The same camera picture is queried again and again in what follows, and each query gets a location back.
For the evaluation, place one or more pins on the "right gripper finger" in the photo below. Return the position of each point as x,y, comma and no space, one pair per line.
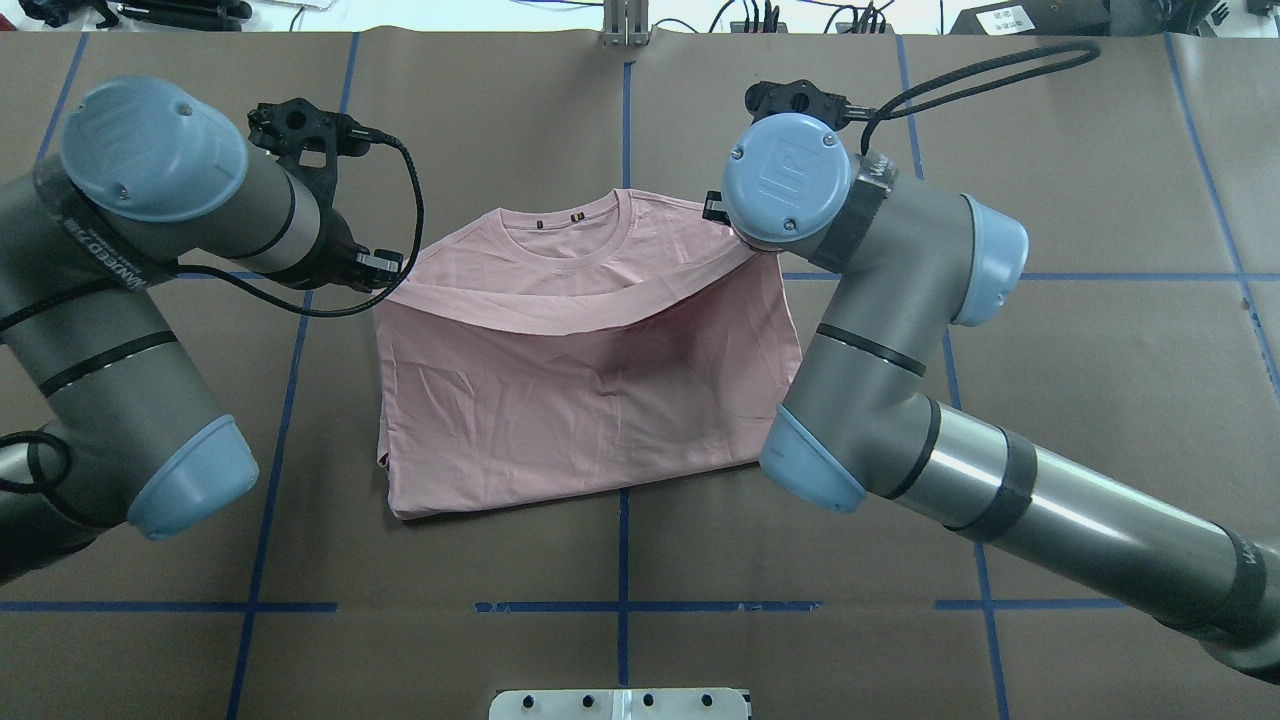
713,208

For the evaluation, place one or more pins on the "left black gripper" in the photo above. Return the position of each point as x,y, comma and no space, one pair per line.
338,250

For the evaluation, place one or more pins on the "pink Snoopy t-shirt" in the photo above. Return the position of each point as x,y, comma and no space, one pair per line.
537,356

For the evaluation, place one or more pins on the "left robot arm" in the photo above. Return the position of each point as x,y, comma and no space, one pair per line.
145,174

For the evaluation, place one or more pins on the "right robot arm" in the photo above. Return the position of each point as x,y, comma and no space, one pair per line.
912,259

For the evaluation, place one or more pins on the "aluminium frame post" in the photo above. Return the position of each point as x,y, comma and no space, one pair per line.
626,23

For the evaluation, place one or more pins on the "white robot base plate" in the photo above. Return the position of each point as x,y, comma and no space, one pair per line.
623,703

